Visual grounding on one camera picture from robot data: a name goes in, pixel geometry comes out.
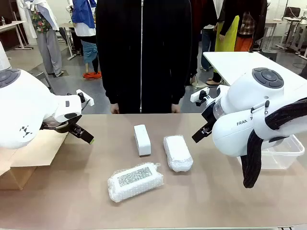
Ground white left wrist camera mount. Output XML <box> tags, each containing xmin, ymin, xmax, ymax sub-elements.
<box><xmin>76</xmin><ymin>89</ymin><xmax>94</xmax><ymax>107</ymax></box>

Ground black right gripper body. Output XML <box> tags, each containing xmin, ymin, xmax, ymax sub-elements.
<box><xmin>201</xmin><ymin>99</ymin><xmax>218</xmax><ymax>125</ymax></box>

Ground white rectangular box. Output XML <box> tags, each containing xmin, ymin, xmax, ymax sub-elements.
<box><xmin>133</xmin><ymin>124</ymin><xmax>152</xmax><ymax>157</ymax></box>

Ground clear plastic bin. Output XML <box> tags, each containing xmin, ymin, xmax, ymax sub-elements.
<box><xmin>236</xmin><ymin>134</ymin><xmax>306</xmax><ymax>170</ymax></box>

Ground mannequin with floral shirt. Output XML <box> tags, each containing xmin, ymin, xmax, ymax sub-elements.
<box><xmin>20</xmin><ymin>0</ymin><xmax>64</xmax><ymax>77</ymax></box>

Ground black cable sleeve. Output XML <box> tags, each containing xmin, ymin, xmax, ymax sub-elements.
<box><xmin>241</xmin><ymin>97</ymin><xmax>307</xmax><ymax>189</ymax></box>

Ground figure in blue jacket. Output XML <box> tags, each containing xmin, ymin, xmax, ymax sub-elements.
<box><xmin>71</xmin><ymin>0</ymin><xmax>103</xmax><ymax>75</ymax></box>

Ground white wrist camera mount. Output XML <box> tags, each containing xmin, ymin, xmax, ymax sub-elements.
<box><xmin>76</xmin><ymin>89</ymin><xmax>94</xmax><ymax>107</ymax></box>
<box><xmin>190</xmin><ymin>87</ymin><xmax>210</xmax><ymax>106</ymax></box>

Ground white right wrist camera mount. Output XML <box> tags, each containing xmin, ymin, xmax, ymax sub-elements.
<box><xmin>190</xmin><ymin>87</ymin><xmax>210</xmax><ymax>106</ymax></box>

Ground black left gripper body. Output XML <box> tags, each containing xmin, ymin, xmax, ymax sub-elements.
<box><xmin>40</xmin><ymin>115</ymin><xmax>82</xmax><ymax>134</ymax></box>

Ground brown cardboard box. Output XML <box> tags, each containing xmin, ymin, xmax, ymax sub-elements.
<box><xmin>0</xmin><ymin>130</ymin><xmax>69</xmax><ymax>191</ymax></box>

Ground person in blue jeans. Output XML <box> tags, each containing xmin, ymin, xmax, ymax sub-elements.
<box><xmin>201</xmin><ymin>23</ymin><xmax>218</xmax><ymax>71</ymax></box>

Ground orange shoes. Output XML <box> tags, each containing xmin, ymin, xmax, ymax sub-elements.
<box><xmin>83</xmin><ymin>71</ymin><xmax>103</xmax><ymax>79</ymax></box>

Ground bubble-wrapped plain white clock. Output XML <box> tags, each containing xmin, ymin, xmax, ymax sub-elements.
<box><xmin>163</xmin><ymin>135</ymin><xmax>194</xmax><ymax>173</ymax></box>

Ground light wooden background desk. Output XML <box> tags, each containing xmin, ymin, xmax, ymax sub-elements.
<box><xmin>0</xmin><ymin>20</ymin><xmax>34</xmax><ymax>51</ymax></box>

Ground white background table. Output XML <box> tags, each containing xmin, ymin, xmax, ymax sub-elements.
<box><xmin>202</xmin><ymin>51</ymin><xmax>307</xmax><ymax>87</ymax></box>

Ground figure with plaid shirt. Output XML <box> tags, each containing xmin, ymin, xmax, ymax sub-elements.
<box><xmin>235</xmin><ymin>11</ymin><xmax>256</xmax><ymax>52</ymax></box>

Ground person in black hoodie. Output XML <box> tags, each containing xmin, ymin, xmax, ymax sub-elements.
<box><xmin>95</xmin><ymin>0</ymin><xmax>193</xmax><ymax>115</ymax></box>

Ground figure in yellow apron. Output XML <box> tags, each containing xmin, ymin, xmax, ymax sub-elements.
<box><xmin>214</xmin><ymin>14</ymin><xmax>240</xmax><ymax>52</ymax></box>

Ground bubble-wrapped clock speckled face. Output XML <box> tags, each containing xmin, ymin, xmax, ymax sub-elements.
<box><xmin>107</xmin><ymin>162</ymin><xmax>165</xmax><ymax>203</ymax></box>

